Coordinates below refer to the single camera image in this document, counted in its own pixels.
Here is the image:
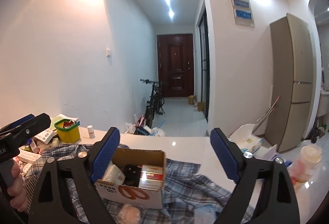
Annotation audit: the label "red white cigarette pack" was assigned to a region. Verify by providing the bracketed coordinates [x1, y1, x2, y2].
[138, 165, 164, 190]

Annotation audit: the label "grey striped towel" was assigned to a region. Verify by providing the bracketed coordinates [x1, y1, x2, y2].
[23, 175, 39, 213]

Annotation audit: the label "beige refrigerator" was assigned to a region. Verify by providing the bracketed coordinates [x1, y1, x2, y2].
[264, 13, 313, 152]

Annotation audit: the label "white blue medicine box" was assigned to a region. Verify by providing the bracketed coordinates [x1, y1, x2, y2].
[34, 129, 57, 144]

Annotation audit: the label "blue plaid shirt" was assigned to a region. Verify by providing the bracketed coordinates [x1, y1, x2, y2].
[23, 143, 256, 224]

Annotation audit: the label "white tissue box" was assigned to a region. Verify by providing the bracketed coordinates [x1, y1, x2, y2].
[229, 124, 263, 153]

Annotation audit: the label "bun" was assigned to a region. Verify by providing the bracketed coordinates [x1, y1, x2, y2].
[117, 204, 142, 224]

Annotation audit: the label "grey electrical panel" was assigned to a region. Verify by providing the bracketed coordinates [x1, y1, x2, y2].
[231, 0, 255, 28]

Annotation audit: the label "black plush pouch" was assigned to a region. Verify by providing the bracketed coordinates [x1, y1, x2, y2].
[123, 164, 142, 187]

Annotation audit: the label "dark red entrance door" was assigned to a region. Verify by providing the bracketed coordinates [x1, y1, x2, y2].
[157, 34, 194, 97]

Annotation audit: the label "open cardboard box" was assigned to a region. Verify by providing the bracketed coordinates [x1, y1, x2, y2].
[95, 148, 166, 209]

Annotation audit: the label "person's left hand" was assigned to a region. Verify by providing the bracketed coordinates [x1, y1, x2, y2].
[7, 160, 28, 212]

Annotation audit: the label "yellow green tub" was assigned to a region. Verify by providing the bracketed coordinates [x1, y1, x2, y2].
[54, 119, 80, 143]

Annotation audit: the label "white tissue packet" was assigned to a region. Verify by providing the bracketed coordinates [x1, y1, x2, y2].
[102, 163, 125, 185]

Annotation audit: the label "small white pill bottle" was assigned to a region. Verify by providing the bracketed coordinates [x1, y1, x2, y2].
[87, 125, 95, 139]

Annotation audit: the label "light blue wipes pack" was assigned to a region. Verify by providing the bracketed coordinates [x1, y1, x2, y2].
[194, 204, 217, 224]

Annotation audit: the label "black framed glass door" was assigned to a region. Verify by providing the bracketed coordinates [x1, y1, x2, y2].
[197, 6, 210, 120]

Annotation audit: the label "blue wet wipes pack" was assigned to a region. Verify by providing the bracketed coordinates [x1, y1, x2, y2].
[256, 144, 292, 168]

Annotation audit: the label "cardboard boxes on floor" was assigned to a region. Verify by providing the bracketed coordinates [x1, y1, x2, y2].
[187, 95, 205, 111]

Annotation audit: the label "white wall switch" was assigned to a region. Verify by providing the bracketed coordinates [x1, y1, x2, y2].
[106, 49, 111, 57]

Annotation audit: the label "black bicycle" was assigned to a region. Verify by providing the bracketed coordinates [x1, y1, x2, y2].
[140, 79, 167, 128]

